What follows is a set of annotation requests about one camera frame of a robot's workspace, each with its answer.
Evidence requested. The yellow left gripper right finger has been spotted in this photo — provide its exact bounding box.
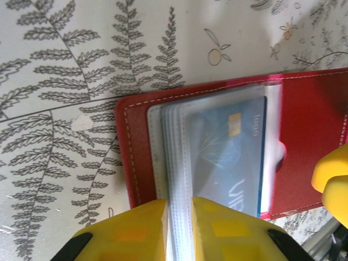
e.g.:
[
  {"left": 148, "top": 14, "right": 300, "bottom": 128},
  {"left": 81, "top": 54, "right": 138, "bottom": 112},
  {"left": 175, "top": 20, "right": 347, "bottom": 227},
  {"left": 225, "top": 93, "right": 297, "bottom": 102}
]
[{"left": 191, "top": 196, "right": 316, "bottom": 261}]

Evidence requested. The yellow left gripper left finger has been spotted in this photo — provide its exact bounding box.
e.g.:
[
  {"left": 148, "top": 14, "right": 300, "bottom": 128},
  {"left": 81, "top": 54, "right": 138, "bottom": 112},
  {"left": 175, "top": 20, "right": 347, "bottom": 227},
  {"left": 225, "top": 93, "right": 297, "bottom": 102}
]
[{"left": 54, "top": 198, "right": 171, "bottom": 261}]

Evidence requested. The red card holder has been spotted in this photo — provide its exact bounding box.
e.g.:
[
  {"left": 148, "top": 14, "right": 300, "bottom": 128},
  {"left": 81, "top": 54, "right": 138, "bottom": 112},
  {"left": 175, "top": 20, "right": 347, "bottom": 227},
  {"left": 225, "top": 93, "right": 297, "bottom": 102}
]
[{"left": 114, "top": 67, "right": 348, "bottom": 221}]

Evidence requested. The blue credit card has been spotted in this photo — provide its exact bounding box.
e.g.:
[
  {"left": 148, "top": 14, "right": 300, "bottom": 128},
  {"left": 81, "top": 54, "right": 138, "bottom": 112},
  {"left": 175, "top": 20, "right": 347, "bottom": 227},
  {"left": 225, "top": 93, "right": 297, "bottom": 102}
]
[{"left": 187, "top": 95, "right": 268, "bottom": 218}]

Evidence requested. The aluminium extrusion frame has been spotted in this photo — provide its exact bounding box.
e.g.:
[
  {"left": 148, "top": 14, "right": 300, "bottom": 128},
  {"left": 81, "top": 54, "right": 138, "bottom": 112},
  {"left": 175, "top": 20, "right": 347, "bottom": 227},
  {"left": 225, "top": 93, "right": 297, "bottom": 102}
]
[{"left": 297, "top": 216, "right": 340, "bottom": 261}]

